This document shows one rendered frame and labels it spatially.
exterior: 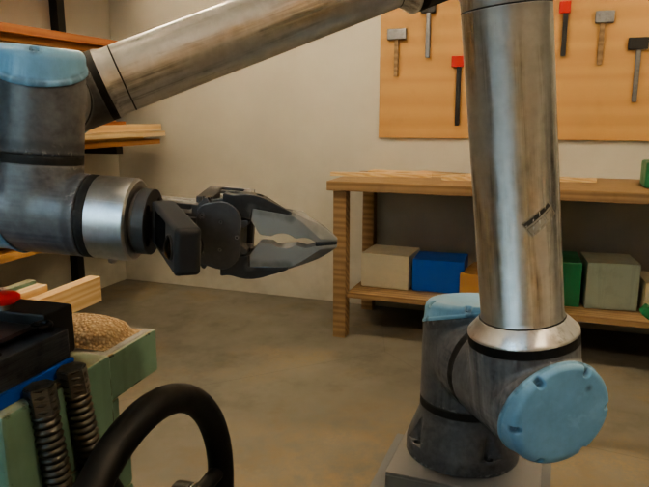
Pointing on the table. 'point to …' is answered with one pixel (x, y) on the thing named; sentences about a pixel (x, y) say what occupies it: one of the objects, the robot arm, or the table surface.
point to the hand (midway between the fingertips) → (324, 243)
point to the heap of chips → (99, 331)
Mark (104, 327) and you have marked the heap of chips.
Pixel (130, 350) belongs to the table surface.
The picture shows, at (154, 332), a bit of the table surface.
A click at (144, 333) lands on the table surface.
